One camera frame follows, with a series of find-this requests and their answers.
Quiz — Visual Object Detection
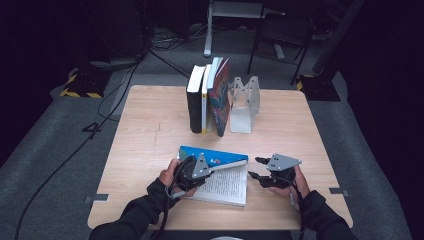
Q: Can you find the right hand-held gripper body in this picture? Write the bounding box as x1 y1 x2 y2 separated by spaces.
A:
262 153 303 190

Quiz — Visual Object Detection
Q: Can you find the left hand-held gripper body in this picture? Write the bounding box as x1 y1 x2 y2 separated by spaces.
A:
173 152 213 193

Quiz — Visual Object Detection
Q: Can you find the blue paperback book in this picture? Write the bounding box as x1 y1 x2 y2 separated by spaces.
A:
176 145 250 208

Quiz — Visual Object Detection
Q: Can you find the metal expandable book rack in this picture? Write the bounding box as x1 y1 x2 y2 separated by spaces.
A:
228 75 262 134

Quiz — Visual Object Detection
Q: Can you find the black hardcover book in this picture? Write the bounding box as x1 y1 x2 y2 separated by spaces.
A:
185 64 207 135

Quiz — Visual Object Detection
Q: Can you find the yellow picture book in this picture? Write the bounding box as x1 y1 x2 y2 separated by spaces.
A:
200 63 214 136

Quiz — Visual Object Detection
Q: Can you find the red illustrated book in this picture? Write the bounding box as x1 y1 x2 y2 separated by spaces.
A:
206 56 232 138

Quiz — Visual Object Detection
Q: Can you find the person's right hand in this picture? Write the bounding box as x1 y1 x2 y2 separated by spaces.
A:
267 164 311 203

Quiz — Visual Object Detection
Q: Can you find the person's left hand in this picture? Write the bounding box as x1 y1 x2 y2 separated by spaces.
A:
158 158 198 199

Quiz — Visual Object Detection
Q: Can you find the grey tape strip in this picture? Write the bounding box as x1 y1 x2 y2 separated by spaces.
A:
84 193 110 205
328 187 350 198

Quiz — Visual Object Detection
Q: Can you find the black yellow striped base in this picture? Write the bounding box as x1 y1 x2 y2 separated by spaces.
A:
295 73 342 103
59 68 113 100

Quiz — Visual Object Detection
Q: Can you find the black folding chair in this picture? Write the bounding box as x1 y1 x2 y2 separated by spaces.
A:
246 12 316 86

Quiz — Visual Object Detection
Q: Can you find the dark equipment cabinet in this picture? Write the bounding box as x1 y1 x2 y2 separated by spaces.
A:
79 0 148 71

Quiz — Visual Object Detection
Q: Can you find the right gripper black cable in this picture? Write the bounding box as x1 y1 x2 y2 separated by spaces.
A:
283 176 306 240

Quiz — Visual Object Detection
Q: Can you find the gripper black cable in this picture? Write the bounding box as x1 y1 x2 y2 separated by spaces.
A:
156 156 198 240
283 176 306 240

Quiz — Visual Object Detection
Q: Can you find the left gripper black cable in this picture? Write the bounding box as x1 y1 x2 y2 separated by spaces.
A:
156 156 198 240

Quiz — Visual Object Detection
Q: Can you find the long black floor cable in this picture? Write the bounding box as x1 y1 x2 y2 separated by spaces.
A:
13 49 148 240

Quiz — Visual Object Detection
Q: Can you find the bundle of floor cables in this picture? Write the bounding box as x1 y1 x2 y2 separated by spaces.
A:
146 22 209 80

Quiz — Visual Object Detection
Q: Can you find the grey metal desk frame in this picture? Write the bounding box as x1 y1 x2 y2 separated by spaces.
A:
203 0 288 59

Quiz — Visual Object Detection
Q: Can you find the dark slanted post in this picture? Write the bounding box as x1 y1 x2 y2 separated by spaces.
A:
311 0 367 76

